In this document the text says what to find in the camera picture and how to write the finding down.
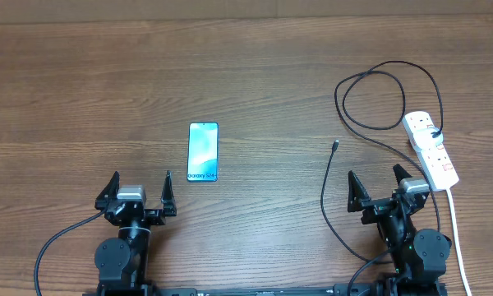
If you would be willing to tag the white power extension strip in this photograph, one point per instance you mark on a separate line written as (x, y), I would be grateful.
(435, 162)

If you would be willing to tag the blue screen Galaxy smartphone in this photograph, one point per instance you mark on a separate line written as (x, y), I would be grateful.
(203, 152)

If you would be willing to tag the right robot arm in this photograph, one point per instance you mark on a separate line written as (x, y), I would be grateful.
(419, 256)

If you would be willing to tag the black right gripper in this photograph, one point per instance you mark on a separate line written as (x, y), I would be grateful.
(357, 201)

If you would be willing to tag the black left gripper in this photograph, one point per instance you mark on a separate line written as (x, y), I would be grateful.
(156, 216)

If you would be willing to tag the white charger plug adapter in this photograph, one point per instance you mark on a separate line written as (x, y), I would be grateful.
(426, 138)

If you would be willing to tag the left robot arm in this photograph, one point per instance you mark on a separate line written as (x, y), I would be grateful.
(122, 261)

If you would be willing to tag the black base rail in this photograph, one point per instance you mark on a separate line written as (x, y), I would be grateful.
(336, 290)

